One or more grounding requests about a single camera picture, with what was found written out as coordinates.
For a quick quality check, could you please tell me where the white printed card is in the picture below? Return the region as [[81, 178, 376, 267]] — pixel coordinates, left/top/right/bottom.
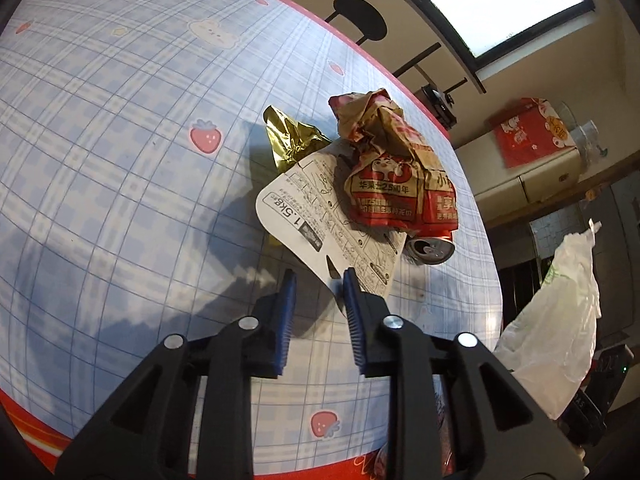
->
[[255, 139, 408, 306]]

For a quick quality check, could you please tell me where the white plastic bag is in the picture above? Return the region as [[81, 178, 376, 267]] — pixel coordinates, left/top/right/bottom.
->
[[492, 218, 602, 420]]

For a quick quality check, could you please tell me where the brown paper bag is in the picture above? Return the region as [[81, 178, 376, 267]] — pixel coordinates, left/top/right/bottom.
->
[[328, 88, 460, 233]]

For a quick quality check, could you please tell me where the black framed window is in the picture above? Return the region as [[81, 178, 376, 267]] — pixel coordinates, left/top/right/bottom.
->
[[387, 0, 597, 72]]

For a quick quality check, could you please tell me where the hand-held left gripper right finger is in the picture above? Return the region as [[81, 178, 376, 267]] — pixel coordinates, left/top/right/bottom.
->
[[342, 267, 588, 480]]

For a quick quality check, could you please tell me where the red soda can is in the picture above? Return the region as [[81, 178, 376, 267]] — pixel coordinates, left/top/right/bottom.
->
[[405, 227, 456, 266]]

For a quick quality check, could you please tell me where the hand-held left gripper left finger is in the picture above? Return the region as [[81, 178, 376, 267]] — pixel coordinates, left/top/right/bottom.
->
[[54, 269, 298, 480]]

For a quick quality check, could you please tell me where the table with checked cloth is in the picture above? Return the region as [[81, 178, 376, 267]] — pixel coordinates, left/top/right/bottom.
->
[[0, 0, 503, 480]]

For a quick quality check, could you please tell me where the gold foil wrapper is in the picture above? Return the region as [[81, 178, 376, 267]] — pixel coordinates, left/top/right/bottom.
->
[[263, 105, 332, 173]]

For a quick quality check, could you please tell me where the black metal rack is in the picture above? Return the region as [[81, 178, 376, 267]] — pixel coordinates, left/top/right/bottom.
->
[[392, 42, 468, 95]]

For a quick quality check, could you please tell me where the cream refrigerator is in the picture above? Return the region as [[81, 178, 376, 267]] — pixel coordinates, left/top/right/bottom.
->
[[470, 147, 593, 226]]

